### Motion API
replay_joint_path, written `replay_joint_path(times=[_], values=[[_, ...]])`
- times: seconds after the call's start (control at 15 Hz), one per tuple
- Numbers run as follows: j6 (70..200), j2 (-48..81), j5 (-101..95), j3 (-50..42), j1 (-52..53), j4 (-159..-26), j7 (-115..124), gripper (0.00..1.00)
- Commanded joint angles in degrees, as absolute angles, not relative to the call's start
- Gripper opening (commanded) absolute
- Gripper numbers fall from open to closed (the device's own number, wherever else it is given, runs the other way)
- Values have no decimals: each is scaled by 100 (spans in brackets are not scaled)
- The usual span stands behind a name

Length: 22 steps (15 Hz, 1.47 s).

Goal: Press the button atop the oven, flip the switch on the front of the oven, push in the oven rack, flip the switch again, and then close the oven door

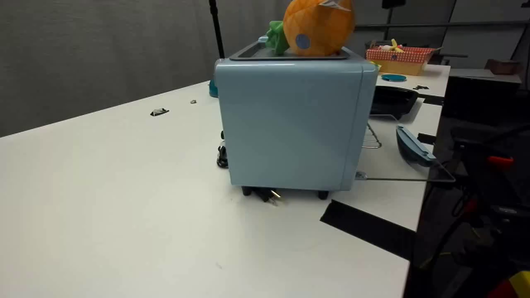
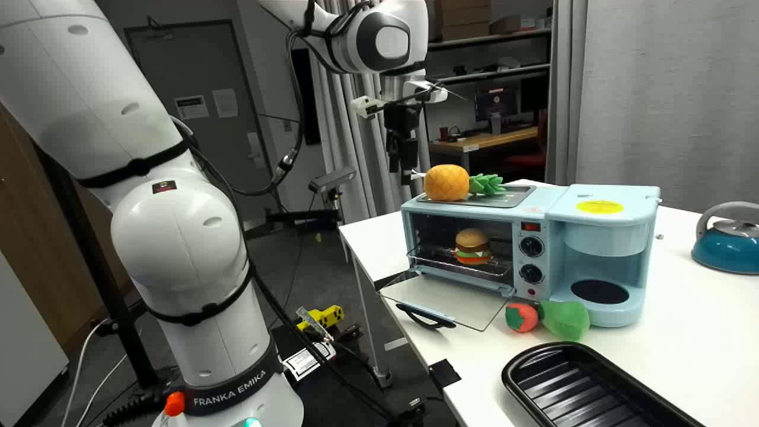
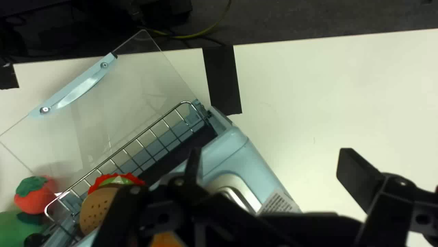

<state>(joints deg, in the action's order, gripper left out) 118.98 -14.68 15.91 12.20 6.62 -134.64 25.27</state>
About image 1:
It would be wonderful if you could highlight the orange plush pineapple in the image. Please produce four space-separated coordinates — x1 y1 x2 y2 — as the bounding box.
266 0 359 58

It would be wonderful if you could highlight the teal round lid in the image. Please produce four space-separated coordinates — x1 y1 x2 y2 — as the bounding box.
380 73 410 84

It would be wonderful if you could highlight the yellow red object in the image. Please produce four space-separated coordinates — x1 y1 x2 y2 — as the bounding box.
486 268 530 298

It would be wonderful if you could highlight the dark red box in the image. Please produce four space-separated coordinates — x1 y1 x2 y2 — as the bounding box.
484 56 524 76

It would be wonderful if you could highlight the light blue toy oven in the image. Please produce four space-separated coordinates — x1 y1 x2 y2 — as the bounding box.
214 43 380 202

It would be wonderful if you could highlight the large black tape patch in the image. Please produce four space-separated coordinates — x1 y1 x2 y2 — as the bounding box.
320 199 420 262

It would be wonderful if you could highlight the red handle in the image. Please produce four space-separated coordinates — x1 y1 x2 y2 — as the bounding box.
486 154 518 171

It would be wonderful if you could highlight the pink yellow toy box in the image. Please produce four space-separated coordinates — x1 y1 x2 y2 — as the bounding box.
365 38 440 78

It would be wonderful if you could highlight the black oven power cord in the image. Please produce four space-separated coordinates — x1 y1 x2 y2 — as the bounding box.
216 129 286 207

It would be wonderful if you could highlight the black ribbed griddle pan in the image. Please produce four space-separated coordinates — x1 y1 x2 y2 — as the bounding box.
370 84 446 123

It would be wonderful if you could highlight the grey backdrop curtain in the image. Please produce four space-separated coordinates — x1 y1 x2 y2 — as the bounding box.
0 0 296 139

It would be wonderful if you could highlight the black tripod pole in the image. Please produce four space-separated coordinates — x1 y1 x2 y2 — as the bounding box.
208 0 228 60

